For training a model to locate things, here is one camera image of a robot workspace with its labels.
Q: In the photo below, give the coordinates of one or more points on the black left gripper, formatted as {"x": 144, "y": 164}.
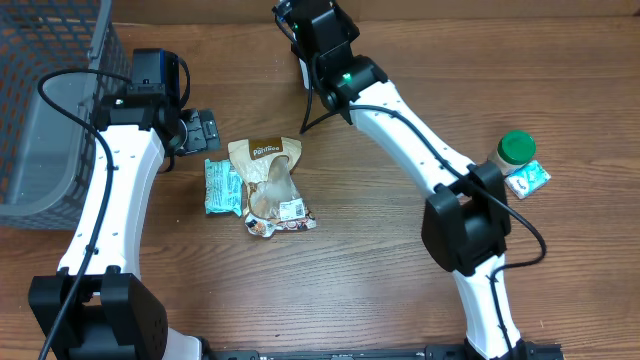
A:
{"x": 200, "y": 134}

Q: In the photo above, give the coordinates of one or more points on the teal wet wipes pack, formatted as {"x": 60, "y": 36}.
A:
{"x": 223, "y": 188}

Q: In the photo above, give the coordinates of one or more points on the brown Pantree snack bag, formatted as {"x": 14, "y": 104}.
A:
{"x": 274, "y": 203}

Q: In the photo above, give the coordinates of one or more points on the green lid white jar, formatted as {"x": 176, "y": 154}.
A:
{"x": 513, "y": 151}

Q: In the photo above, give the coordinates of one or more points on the small teal tissue pack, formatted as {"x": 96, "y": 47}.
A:
{"x": 528, "y": 179}

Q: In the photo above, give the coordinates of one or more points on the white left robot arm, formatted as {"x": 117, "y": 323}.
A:
{"x": 96, "y": 306}

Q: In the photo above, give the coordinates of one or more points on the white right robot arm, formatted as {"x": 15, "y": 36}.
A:
{"x": 466, "y": 218}

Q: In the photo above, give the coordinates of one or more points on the white barcode scanner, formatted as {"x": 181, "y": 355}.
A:
{"x": 305, "y": 72}

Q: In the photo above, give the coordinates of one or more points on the dark grey plastic basket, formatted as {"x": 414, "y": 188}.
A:
{"x": 71, "y": 51}

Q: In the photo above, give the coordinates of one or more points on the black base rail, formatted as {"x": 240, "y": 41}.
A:
{"x": 523, "y": 350}

